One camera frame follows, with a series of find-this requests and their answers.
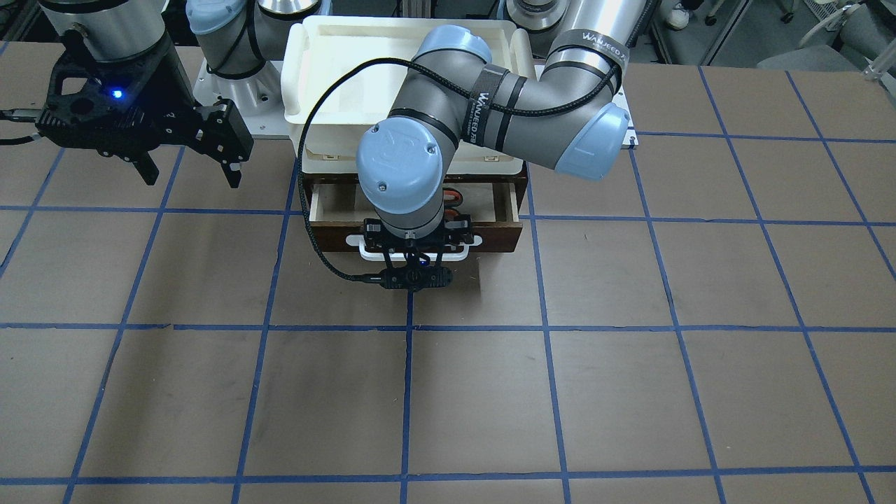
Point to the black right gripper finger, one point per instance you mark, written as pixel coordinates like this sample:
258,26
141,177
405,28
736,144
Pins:
147,169
234,174

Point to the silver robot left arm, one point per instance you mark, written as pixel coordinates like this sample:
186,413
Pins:
454,93

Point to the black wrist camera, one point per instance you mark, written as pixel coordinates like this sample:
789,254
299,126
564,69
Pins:
95,110
415,278

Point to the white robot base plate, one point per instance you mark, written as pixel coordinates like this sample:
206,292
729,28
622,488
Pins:
258,98

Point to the brown wooden drawer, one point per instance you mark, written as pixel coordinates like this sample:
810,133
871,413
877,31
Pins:
338,210

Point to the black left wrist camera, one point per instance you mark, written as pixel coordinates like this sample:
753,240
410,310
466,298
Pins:
415,278

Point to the grey orange scissors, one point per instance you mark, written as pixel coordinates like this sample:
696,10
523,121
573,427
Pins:
452,201

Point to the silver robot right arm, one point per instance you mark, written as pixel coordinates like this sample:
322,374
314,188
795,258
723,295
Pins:
238,37

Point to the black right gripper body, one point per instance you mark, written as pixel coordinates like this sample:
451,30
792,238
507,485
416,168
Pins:
170,96

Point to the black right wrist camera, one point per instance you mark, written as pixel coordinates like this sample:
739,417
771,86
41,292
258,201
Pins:
95,110

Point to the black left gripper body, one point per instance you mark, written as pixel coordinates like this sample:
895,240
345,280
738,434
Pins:
374,235

